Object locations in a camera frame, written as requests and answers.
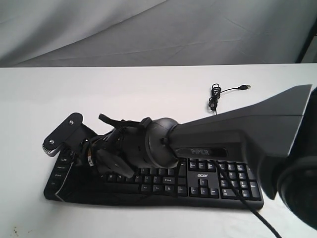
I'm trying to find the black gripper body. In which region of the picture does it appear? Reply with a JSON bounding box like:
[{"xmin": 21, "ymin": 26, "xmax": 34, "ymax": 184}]
[{"xmin": 75, "ymin": 114, "xmax": 139, "ymax": 174}]

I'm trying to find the black acer keyboard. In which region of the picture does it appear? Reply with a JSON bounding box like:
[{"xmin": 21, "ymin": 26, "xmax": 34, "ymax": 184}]
[{"xmin": 44, "ymin": 149, "xmax": 264, "ymax": 210}]

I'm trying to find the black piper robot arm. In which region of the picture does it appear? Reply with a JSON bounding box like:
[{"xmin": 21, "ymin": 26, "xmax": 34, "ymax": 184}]
[{"xmin": 81, "ymin": 85, "xmax": 312, "ymax": 177}]

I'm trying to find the grey fabric backdrop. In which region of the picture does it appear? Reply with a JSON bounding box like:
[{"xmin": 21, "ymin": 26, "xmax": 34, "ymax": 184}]
[{"xmin": 0, "ymin": 0, "xmax": 317, "ymax": 67}]

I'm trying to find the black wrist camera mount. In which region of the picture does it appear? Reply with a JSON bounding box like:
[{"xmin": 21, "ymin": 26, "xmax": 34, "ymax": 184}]
[{"xmin": 42, "ymin": 113, "xmax": 97, "ymax": 157}]

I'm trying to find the black usb cable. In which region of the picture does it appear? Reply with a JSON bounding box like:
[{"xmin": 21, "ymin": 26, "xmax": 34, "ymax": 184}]
[{"xmin": 209, "ymin": 83, "xmax": 252, "ymax": 116}]

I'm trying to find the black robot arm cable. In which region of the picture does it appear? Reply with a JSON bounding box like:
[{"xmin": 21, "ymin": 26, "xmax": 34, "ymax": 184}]
[{"xmin": 210, "ymin": 158, "xmax": 283, "ymax": 238}]

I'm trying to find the black camera lens housing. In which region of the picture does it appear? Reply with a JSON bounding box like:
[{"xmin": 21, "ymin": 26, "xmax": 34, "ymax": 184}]
[{"xmin": 276, "ymin": 89, "xmax": 317, "ymax": 229}]

